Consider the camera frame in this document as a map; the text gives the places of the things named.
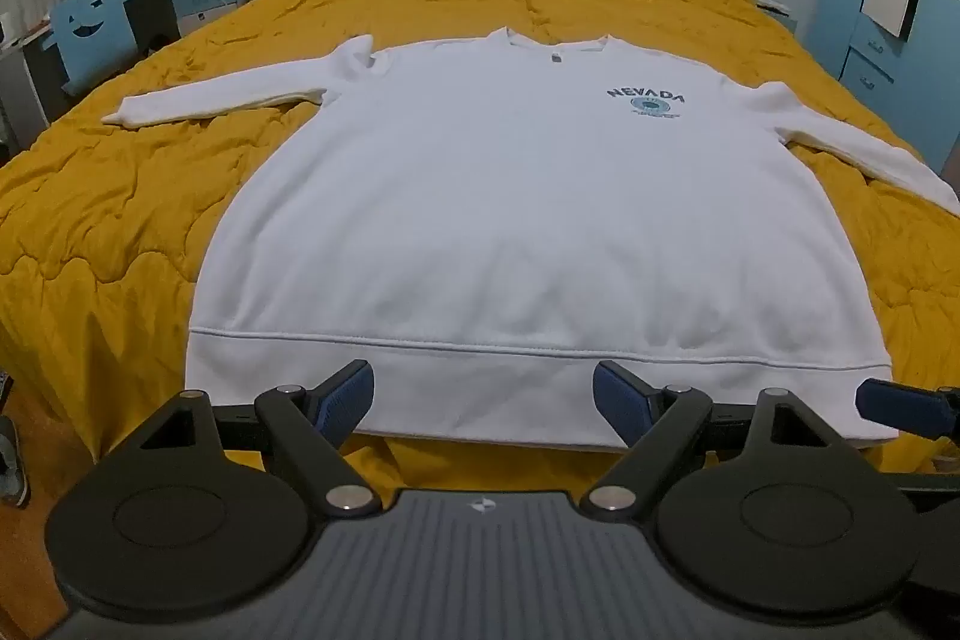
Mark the yellow quilted blanket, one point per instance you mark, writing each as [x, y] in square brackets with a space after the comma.
[187, 175]

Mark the white printed sweatshirt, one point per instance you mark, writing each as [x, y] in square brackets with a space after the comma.
[525, 197]

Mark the grey sneaker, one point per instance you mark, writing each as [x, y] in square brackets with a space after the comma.
[13, 467]

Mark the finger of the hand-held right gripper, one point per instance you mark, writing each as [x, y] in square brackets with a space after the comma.
[896, 404]

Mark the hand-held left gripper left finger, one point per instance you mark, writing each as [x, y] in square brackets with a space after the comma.
[349, 396]

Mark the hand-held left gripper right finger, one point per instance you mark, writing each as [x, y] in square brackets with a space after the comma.
[616, 398]

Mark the blue chair with face cutout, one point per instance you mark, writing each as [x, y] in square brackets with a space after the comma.
[94, 25]

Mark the blue wardrobe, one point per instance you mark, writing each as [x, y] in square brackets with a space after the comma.
[847, 10]

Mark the grey desk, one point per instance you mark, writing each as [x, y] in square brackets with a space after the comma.
[150, 3]

